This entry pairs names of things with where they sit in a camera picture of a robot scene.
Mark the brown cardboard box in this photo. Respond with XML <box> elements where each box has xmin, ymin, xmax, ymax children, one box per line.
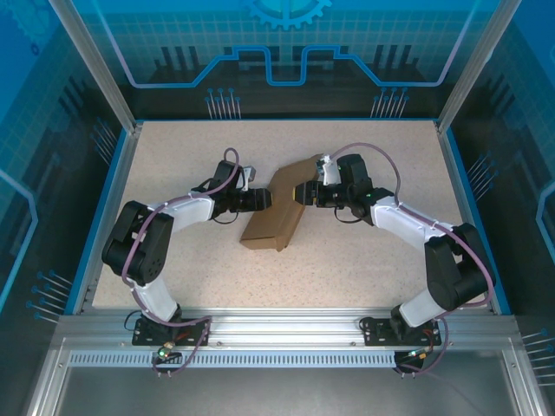
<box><xmin>238</xmin><ymin>153</ymin><xmax>324</xmax><ymax>253</ymax></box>

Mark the small LED connector board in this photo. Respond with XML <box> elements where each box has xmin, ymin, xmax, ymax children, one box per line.
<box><xmin>155</xmin><ymin>341</ymin><xmax>182</xmax><ymax>364</ymax></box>
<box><xmin>396</xmin><ymin>346</ymin><xmax>435</xmax><ymax>363</ymax></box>

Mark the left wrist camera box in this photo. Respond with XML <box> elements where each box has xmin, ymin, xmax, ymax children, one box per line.
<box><xmin>240</xmin><ymin>166</ymin><xmax>258</xmax><ymax>192</ymax></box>

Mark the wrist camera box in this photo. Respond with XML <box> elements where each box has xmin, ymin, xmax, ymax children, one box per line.
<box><xmin>314</xmin><ymin>154</ymin><xmax>344</xmax><ymax>186</ymax></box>
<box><xmin>240</xmin><ymin>166</ymin><xmax>258</xmax><ymax>192</ymax></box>

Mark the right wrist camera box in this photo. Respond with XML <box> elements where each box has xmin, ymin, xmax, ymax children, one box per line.
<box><xmin>314</xmin><ymin>154</ymin><xmax>344</xmax><ymax>186</ymax></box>

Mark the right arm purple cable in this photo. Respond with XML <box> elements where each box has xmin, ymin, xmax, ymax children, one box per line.
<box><xmin>329</xmin><ymin>142</ymin><xmax>498</xmax><ymax>377</ymax></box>

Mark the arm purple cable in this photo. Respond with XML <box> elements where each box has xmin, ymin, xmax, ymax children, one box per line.
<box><xmin>329</xmin><ymin>142</ymin><xmax>498</xmax><ymax>377</ymax></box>
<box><xmin>121</xmin><ymin>147</ymin><xmax>242</xmax><ymax>378</ymax></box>

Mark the aluminium mounting rail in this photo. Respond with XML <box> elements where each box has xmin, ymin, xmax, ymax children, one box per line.
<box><xmin>55</xmin><ymin>306</ymin><xmax>519</xmax><ymax>350</ymax></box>

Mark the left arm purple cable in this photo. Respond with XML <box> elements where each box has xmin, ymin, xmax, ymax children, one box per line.
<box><xmin>121</xmin><ymin>147</ymin><xmax>242</xmax><ymax>378</ymax></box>

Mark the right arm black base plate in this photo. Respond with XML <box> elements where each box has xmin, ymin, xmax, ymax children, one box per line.
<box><xmin>360</xmin><ymin>317</ymin><xmax>442</xmax><ymax>347</ymax></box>

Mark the slotted grey cable duct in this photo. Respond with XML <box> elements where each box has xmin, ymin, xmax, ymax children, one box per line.
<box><xmin>68</xmin><ymin>350</ymin><xmax>399</xmax><ymax>369</ymax></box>

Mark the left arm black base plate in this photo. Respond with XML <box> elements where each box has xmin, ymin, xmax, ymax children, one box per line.
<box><xmin>132</xmin><ymin>317</ymin><xmax>212</xmax><ymax>348</ymax></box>

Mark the aluminium frame post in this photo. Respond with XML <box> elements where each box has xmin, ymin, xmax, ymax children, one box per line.
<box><xmin>46</xmin><ymin>0</ymin><xmax>145</xmax><ymax>134</ymax></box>
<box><xmin>434</xmin><ymin>0</ymin><xmax>525</xmax><ymax>134</ymax></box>

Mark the aluminium front frame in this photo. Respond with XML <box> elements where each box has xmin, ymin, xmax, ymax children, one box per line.
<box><xmin>25</xmin><ymin>337</ymin><xmax>548</xmax><ymax>416</ymax></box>

